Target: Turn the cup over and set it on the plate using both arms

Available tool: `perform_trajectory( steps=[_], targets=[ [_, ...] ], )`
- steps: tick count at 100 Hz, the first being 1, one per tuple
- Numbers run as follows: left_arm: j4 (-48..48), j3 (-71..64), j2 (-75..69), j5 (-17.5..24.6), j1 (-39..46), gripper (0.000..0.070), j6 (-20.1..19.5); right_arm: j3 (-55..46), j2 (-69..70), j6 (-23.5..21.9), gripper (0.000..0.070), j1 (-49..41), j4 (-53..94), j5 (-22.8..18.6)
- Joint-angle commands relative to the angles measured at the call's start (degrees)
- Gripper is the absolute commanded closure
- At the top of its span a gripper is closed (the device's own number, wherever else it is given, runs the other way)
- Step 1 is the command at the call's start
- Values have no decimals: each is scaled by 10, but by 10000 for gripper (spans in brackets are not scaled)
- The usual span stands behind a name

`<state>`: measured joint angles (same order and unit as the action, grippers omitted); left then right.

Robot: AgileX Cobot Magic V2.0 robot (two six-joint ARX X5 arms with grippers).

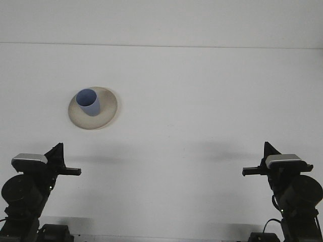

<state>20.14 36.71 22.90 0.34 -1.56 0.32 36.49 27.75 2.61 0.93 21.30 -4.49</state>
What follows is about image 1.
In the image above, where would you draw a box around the pale blue cup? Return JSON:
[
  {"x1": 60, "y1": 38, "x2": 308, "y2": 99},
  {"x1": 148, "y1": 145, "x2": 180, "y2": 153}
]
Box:
[{"x1": 76, "y1": 88, "x2": 101, "y2": 117}]

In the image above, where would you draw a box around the pale round plate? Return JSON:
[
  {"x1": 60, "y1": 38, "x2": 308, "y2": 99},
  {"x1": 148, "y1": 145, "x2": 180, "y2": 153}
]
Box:
[{"x1": 68, "y1": 86, "x2": 119, "y2": 131}]

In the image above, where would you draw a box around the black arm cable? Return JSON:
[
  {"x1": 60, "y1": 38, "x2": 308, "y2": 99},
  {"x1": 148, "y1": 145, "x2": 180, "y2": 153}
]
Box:
[{"x1": 262, "y1": 195, "x2": 282, "y2": 234}]

